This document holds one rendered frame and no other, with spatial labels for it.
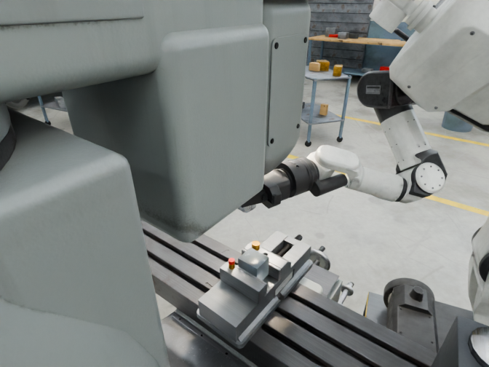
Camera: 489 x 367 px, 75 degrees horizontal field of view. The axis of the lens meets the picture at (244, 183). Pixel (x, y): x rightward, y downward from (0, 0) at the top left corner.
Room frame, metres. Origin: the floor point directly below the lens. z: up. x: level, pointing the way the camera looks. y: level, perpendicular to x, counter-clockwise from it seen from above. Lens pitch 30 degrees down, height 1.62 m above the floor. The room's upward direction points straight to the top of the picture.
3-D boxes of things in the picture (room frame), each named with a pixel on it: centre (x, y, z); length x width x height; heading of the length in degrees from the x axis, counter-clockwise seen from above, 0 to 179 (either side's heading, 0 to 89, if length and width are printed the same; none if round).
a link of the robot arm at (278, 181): (0.67, -0.08, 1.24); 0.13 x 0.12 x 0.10; 32
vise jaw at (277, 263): (0.65, -0.06, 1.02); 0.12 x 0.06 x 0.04; 51
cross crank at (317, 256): (1.02, -0.30, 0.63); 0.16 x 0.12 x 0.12; 144
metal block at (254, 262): (0.60, -0.02, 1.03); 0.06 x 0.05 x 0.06; 51
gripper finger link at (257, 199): (0.59, -0.02, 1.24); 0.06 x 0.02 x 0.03; 122
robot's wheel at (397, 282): (0.95, -0.71, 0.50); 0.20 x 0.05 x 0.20; 67
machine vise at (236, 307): (0.63, -0.04, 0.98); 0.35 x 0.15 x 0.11; 141
